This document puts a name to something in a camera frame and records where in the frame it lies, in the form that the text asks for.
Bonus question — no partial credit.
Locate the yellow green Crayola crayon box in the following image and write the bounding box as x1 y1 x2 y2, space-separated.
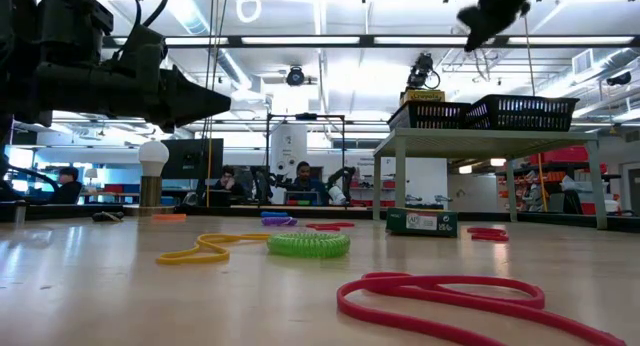
399 89 446 106

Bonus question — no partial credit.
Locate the black monitor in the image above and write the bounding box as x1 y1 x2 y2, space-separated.
160 138 225 181

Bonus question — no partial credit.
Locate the black overhead camera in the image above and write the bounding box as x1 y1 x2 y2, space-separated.
285 65 306 87

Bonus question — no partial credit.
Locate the lamp with white globe bulb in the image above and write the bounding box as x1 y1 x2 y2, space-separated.
122 139 177 217

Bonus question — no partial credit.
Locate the overhead bar with light strips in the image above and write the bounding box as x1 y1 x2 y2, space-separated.
102 34 640 48

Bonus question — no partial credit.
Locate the black background station frame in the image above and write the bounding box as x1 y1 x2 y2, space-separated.
264 113 347 207

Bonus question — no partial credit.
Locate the pale green metal riser shelf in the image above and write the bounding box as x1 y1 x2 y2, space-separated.
372 127 609 231

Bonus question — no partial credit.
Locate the red rubber band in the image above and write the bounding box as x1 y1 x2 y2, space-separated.
467 227 511 242
305 221 355 232
336 271 629 346

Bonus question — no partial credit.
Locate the white partition board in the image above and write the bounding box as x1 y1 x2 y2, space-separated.
380 157 449 211

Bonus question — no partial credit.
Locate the black ceiling-hung device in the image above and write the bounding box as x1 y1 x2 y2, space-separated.
407 53 441 91

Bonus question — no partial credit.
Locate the yellow hanging cord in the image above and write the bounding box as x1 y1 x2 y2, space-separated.
522 15 549 212

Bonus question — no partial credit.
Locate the white hanging cable loop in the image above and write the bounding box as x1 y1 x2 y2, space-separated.
235 0 262 24

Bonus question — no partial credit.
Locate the yellow rubber band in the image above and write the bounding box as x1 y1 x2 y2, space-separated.
157 233 271 266

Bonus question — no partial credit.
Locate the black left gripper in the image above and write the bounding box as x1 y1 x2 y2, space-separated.
29 63 232 134

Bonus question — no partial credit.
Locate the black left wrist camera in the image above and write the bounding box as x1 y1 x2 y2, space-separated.
117 25 169 82

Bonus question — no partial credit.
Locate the Crayola box with blue print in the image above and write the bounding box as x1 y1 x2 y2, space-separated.
385 208 459 238

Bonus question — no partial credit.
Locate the green spiral coil band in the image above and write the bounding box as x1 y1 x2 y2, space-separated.
266 232 351 260

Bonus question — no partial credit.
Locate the red storage bins rack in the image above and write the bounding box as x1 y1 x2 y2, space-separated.
494 145 624 215

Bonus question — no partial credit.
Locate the person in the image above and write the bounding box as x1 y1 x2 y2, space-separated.
214 165 250 197
49 165 84 205
289 160 329 206

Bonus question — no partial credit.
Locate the black plastic mesh basket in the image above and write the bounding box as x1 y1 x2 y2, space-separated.
387 100 476 132
467 95 581 132

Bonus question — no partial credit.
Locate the white ceiling air vent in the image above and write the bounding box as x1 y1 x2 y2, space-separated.
572 49 595 76

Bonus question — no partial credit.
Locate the white pillar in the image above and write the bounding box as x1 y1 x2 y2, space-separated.
269 123 309 206

